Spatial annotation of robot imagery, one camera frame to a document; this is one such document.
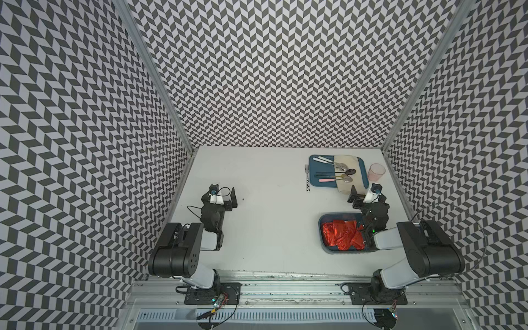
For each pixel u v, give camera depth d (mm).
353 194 845
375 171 1016
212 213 683
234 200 828
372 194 765
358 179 1050
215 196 750
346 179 1069
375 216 671
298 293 756
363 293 725
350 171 1048
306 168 1111
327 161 1165
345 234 847
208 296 668
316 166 1129
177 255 455
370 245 693
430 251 452
